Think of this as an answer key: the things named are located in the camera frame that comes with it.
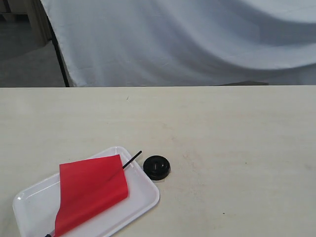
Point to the black round base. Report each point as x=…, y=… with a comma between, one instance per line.
x=156, y=167

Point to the white plastic tray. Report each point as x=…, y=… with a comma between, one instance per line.
x=35, y=208

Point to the black backdrop stand pole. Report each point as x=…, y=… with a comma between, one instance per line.
x=57, y=51

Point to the red flag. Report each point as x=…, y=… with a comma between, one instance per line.
x=87, y=188

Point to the wooden furniture in background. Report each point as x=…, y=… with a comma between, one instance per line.
x=33, y=12

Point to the white cloth backdrop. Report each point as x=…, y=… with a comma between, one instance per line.
x=185, y=42

